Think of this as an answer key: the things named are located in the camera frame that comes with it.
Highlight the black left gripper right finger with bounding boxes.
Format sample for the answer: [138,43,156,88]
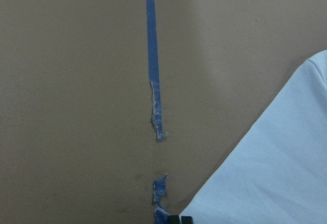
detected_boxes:
[181,216,193,224]

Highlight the light blue t-shirt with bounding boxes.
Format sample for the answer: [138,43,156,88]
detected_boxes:
[182,51,326,223]

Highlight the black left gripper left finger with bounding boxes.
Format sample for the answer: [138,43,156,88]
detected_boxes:
[167,215,179,224]

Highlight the long blue tape line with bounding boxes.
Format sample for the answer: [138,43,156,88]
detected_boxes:
[146,0,169,223]

